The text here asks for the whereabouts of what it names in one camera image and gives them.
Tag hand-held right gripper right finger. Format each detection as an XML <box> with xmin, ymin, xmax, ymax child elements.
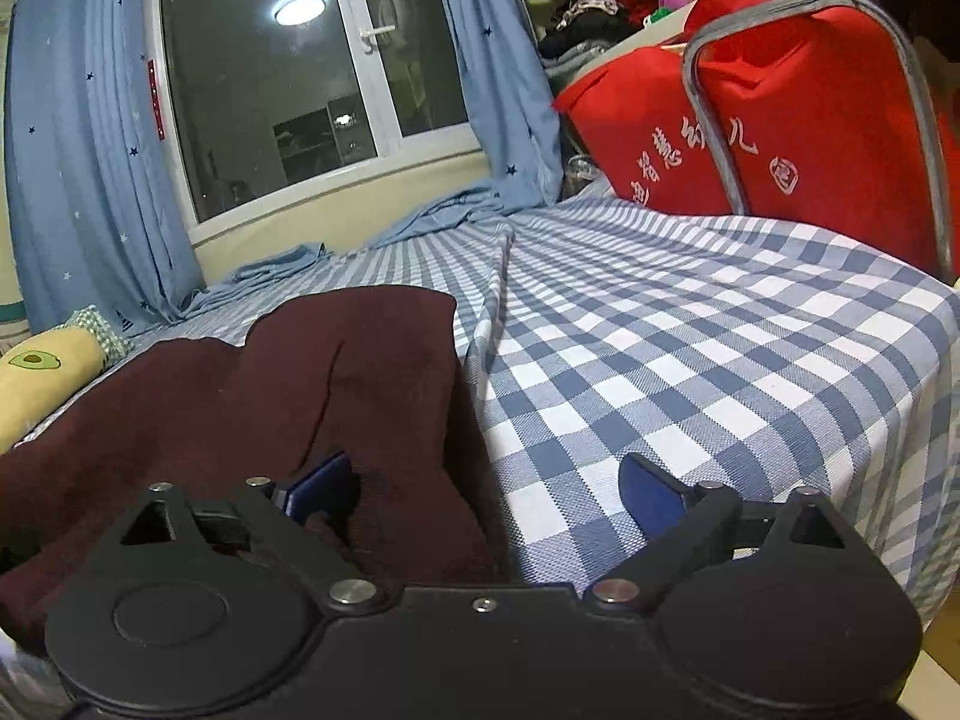
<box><xmin>585</xmin><ymin>452</ymin><xmax>863</xmax><ymax>620</ymax></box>

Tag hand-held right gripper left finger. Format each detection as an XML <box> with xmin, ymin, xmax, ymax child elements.
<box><xmin>112</xmin><ymin>451</ymin><xmax>387</xmax><ymax>620</ymax></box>

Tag maroon printed t-shirt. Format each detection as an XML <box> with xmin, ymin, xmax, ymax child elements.
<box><xmin>0</xmin><ymin>286</ymin><xmax>511</xmax><ymax>653</ymax></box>

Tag grey folded clothes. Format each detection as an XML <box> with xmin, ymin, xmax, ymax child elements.
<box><xmin>544</xmin><ymin>41</ymin><xmax>610</xmax><ymax>80</ymax></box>

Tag blue checked bed sheet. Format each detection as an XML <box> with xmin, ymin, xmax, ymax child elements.
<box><xmin>0</xmin><ymin>195</ymin><xmax>960</xmax><ymax>691</ymax></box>

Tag green checked cloth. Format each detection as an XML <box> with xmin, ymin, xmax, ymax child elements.
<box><xmin>64</xmin><ymin>305</ymin><xmax>136</xmax><ymax>368</ymax></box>

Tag yellow avocado print pillow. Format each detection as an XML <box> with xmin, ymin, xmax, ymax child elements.
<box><xmin>0</xmin><ymin>330</ymin><xmax>106</xmax><ymax>455</ymax></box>

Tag clear plastic wrap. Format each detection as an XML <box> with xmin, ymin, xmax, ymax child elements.
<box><xmin>562</xmin><ymin>154</ymin><xmax>601</xmax><ymax>200</ymax></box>

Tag blue star curtain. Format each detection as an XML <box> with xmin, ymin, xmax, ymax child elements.
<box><xmin>367</xmin><ymin>0</ymin><xmax>563</xmax><ymax>248</ymax></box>
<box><xmin>4</xmin><ymin>0</ymin><xmax>335</xmax><ymax>335</ymax></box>

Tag red fabric storage bag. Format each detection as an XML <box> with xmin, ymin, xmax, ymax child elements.
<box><xmin>553</xmin><ymin>0</ymin><xmax>960</xmax><ymax>278</ymax></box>

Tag white framed window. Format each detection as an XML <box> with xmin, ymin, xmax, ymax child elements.
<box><xmin>154</xmin><ymin>0</ymin><xmax>481</xmax><ymax>226</ymax></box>

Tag red curtain tag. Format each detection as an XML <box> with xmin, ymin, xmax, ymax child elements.
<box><xmin>146</xmin><ymin>58</ymin><xmax>167</xmax><ymax>140</ymax></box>

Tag floral patterned cloth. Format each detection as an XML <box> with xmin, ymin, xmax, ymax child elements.
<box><xmin>555</xmin><ymin>0</ymin><xmax>620</xmax><ymax>23</ymax></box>

